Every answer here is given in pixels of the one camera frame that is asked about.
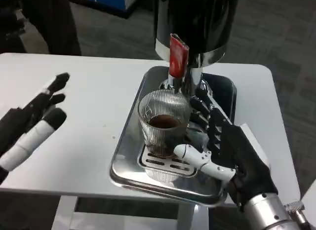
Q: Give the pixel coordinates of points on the clear ribbed glass cup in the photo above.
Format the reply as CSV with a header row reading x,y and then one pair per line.
x,y
160,104

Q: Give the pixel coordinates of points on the slotted steel drip grid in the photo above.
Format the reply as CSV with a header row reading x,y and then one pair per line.
x,y
158,163

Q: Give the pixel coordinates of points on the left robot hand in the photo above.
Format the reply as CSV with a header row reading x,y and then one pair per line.
x,y
14,126

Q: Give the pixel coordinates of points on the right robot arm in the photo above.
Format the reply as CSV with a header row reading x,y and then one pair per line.
x,y
266,212

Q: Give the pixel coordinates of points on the steel drip tray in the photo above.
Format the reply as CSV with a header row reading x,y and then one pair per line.
x,y
133,146

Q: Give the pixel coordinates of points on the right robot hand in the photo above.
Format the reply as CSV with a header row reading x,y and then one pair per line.
x,y
237,146

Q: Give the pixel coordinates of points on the black steel drink dispenser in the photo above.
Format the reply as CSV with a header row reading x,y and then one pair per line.
x,y
197,17

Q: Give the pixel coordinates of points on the blue cabinet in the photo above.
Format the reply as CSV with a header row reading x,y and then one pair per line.
x,y
111,0

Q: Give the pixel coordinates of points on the red tap lever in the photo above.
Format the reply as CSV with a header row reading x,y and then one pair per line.
x,y
177,57

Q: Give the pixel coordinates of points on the person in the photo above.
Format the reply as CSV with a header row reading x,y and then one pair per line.
x,y
56,25

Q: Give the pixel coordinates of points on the dark background equipment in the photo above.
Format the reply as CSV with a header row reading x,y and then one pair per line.
x,y
11,20

